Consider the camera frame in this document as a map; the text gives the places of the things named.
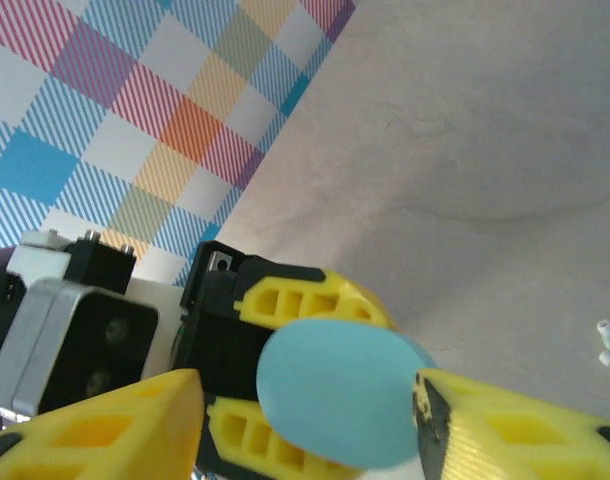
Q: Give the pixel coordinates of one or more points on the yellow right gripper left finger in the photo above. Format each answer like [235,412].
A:
[110,435]

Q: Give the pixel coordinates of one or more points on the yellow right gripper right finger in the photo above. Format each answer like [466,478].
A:
[525,435]

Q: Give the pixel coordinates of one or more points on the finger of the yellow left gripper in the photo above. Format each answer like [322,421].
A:
[330,300]
[255,440]

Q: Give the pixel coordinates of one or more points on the blue earbud charging case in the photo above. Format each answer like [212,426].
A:
[340,390]

